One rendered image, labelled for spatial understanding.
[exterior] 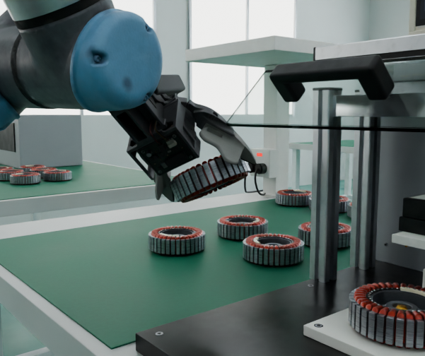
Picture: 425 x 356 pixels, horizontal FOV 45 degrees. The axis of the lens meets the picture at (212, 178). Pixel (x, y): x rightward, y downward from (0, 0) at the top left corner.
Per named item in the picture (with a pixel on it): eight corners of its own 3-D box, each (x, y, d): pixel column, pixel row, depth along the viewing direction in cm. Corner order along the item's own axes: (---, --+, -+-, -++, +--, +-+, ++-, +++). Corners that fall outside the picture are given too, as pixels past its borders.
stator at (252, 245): (298, 251, 100) (298, 232, 99) (308, 268, 89) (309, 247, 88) (241, 251, 100) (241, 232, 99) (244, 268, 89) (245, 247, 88)
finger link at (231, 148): (256, 186, 66) (191, 160, 63) (253, 158, 70) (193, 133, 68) (269, 169, 64) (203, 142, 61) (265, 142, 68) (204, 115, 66)
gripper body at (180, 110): (153, 185, 63) (90, 114, 57) (158, 144, 70) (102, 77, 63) (205, 159, 61) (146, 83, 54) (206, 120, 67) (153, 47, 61)
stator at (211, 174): (238, 175, 64) (227, 148, 64) (165, 208, 68) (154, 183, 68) (261, 171, 75) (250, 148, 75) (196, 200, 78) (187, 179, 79)
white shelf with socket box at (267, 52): (271, 221, 128) (274, 34, 122) (185, 201, 157) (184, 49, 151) (356, 205, 150) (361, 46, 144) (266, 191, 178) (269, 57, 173)
